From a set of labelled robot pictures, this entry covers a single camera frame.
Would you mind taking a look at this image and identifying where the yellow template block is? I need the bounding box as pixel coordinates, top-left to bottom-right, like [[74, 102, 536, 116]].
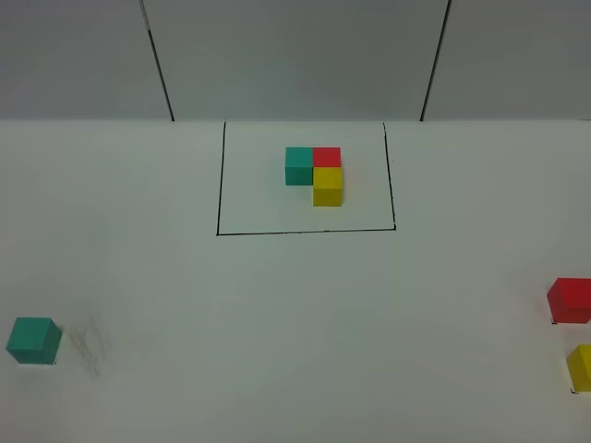
[[313, 167, 344, 207]]

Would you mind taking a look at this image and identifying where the green template block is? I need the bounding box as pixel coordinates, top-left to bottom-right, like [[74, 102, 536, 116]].
[[284, 147, 314, 186]]

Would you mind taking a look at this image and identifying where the red template block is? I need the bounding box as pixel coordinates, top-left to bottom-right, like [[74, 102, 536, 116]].
[[313, 147, 342, 168]]

